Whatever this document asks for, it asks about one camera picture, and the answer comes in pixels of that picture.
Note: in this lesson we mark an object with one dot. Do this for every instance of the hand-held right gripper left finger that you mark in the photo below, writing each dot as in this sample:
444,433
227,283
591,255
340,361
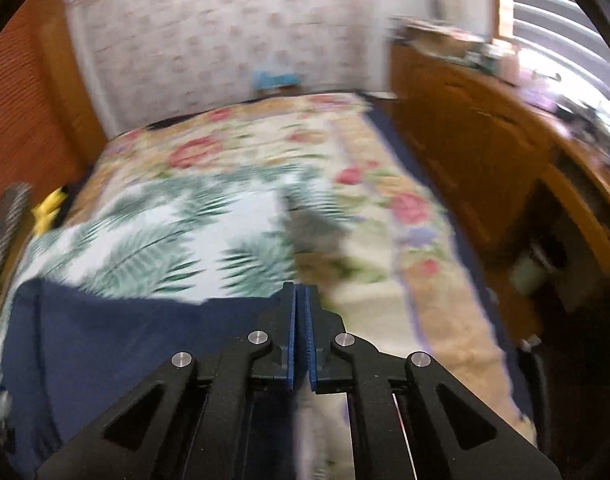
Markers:
290,340

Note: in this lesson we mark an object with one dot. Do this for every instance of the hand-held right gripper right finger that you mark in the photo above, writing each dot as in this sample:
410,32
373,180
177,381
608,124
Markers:
311,340

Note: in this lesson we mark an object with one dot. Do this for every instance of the white palm leaf cloth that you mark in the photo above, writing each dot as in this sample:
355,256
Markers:
160,240

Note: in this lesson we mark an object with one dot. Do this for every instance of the navy printed t-shirt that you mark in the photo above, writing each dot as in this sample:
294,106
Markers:
110,350

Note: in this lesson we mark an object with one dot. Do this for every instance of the floral blanket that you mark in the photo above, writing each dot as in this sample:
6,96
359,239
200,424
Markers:
410,310

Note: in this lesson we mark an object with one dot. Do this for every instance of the pale round container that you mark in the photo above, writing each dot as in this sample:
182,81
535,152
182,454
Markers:
531,272

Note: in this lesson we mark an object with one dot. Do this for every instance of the cardboard box with blue contents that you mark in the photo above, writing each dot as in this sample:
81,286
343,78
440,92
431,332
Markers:
276,81

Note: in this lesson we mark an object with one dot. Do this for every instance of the wooden cabinet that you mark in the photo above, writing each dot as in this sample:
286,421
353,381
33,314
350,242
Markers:
460,125

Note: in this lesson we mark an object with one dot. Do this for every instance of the yellow plush toy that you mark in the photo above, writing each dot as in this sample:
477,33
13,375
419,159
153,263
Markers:
49,210

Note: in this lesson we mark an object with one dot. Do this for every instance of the grey striped cloth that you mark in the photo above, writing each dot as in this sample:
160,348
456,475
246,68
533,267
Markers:
6,230

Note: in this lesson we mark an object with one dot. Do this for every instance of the circle print curtain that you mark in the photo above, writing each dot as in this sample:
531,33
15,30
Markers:
210,35

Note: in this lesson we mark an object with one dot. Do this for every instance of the clutter of boxes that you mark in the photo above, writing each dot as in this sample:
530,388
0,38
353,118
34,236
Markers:
450,42

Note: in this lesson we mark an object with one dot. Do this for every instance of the wooden slatted wardrobe door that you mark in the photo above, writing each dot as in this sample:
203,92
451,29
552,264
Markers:
35,110

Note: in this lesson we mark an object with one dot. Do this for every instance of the window blinds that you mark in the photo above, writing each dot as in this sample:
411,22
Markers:
560,25

